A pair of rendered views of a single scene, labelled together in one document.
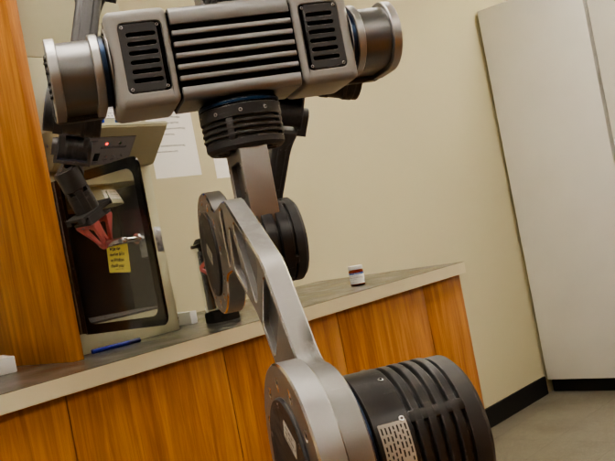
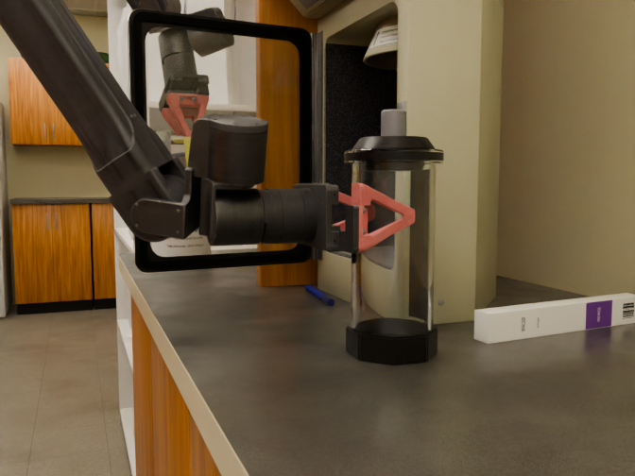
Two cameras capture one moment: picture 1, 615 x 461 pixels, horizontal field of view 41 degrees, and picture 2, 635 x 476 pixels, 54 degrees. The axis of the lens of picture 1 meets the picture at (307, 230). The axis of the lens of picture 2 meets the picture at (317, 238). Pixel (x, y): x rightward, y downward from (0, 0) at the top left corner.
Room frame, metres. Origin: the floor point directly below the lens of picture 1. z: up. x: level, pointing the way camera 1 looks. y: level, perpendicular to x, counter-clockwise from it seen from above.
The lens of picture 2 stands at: (2.60, -0.38, 1.13)
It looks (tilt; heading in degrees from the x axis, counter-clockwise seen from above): 5 degrees down; 117
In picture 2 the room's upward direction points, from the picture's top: straight up
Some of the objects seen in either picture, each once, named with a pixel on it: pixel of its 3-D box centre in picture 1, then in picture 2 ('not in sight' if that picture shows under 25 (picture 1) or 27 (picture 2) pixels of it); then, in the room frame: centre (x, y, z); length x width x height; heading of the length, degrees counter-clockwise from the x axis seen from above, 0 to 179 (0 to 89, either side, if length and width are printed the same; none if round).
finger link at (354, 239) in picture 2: not in sight; (368, 215); (2.36, 0.22, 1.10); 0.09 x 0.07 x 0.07; 48
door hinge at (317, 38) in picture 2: (70, 257); (316, 147); (2.10, 0.60, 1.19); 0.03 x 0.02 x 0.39; 138
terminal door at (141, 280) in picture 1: (109, 249); (227, 145); (2.01, 0.48, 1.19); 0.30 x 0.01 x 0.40; 54
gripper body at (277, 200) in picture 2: not in sight; (291, 215); (2.28, 0.20, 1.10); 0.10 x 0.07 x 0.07; 138
